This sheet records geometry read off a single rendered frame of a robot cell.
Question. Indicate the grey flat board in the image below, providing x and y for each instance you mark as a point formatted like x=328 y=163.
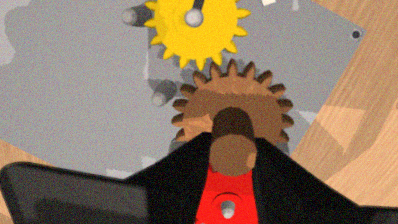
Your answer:
x=82 y=88

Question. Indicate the red gear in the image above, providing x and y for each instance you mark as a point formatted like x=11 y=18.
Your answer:
x=220 y=188

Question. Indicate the yellow gear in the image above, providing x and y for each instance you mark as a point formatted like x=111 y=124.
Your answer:
x=196 y=43

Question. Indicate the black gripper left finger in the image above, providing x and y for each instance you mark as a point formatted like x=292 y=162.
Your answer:
x=167 y=192

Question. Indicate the white curved arrow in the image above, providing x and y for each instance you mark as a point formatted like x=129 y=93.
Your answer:
x=265 y=2

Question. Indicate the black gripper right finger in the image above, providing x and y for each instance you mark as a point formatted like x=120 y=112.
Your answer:
x=286 y=193

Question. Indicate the brown gear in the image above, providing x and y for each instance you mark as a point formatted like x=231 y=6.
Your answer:
x=236 y=108

